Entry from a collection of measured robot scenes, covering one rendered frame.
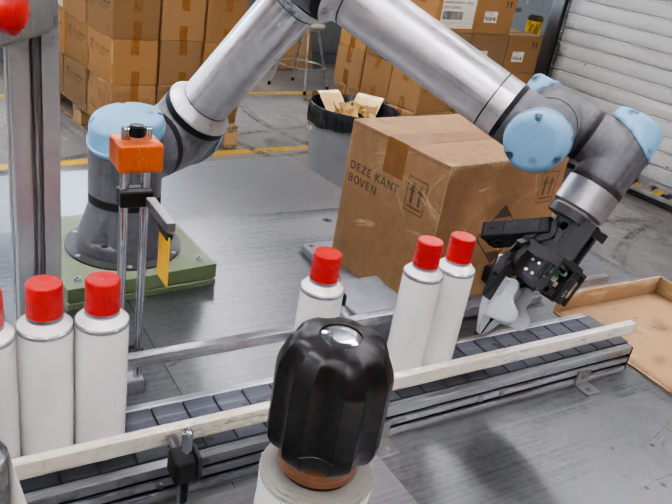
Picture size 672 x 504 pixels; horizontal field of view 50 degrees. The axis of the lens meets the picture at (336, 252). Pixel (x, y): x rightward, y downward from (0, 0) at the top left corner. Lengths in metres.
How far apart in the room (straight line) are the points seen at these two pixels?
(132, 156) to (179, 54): 3.58
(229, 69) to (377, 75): 3.62
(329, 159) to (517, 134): 2.55
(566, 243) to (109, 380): 0.60
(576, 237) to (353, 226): 0.43
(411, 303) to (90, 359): 0.40
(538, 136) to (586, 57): 4.70
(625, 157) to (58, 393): 0.74
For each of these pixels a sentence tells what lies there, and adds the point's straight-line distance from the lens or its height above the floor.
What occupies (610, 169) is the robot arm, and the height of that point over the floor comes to 1.18.
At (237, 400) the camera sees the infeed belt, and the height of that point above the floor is 0.88.
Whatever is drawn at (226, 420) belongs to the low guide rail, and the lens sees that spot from 0.82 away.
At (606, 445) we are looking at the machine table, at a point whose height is 0.83.
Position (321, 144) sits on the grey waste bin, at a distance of 3.39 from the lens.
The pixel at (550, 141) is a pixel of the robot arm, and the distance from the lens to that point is 0.87.
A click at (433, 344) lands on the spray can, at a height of 0.93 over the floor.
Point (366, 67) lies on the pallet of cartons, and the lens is 4.85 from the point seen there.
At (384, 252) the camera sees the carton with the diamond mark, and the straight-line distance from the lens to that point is 1.22.
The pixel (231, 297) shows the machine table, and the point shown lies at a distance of 1.21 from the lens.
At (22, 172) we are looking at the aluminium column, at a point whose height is 1.15.
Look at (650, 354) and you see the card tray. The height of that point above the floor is 0.83.
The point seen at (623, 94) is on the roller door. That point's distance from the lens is 5.39.
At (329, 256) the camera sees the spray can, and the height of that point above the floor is 1.08.
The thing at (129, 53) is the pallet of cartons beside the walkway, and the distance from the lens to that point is 4.18.
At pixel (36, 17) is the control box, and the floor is 1.31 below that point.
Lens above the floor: 1.43
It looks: 25 degrees down
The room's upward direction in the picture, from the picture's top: 10 degrees clockwise
